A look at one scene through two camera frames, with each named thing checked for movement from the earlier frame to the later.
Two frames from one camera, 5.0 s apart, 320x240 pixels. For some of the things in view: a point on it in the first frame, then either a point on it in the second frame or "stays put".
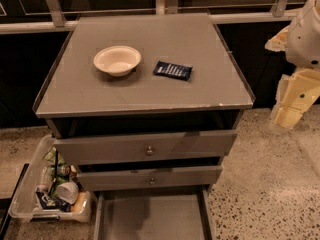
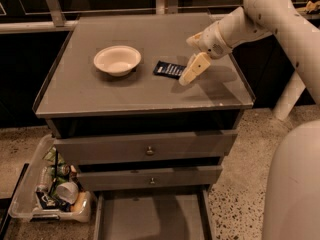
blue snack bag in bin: (52, 203) stays put
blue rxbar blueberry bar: (177, 71) stays put
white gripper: (305, 42) → (212, 40)
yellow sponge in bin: (79, 202) stays put
